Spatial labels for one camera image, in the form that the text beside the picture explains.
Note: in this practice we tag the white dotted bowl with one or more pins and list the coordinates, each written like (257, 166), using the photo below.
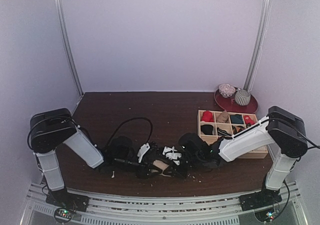
(226, 90)

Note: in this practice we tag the grey striped cup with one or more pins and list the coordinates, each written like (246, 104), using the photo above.
(242, 97)

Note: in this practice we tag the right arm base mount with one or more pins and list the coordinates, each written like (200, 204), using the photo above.
(263, 202)

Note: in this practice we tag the red patterned rolled sock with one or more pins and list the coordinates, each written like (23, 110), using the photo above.
(248, 120)

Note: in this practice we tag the beige striped long sock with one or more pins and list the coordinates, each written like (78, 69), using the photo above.
(161, 168)

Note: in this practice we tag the argyle patterned rolled sock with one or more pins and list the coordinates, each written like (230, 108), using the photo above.
(236, 128)

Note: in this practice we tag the black sock white stripes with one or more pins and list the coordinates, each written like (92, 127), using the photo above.
(207, 129)

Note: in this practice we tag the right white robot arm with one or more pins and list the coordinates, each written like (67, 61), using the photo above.
(279, 127)

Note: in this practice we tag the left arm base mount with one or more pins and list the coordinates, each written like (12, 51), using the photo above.
(68, 210)

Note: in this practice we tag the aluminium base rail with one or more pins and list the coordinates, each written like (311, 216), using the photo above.
(107, 209)

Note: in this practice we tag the dark teal rolled sock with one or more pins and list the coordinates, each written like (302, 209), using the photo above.
(236, 119)

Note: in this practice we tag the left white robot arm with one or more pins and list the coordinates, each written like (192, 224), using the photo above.
(68, 158)

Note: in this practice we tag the tan rolled sock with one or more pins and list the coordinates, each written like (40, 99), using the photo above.
(223, 117)

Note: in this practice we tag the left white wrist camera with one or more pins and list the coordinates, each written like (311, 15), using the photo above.
(142, 151)

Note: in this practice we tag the wooden compartment box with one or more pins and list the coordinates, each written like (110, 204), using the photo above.
(211, 139)

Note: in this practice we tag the right aluminium frame post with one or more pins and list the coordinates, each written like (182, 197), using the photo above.
(258, 45)

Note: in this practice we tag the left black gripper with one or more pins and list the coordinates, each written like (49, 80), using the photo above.
(145, 168)

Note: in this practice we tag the red round plate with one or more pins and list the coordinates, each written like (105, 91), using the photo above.
(229, 104)

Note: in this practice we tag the left aluminium frame post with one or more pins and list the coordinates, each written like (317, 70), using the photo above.
(67, 47)

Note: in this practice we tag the black striped sock in box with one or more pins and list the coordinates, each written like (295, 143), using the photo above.
(224, 132)

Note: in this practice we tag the aluminium frame post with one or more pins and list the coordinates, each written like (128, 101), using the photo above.
(258, 45)
(67, 47)

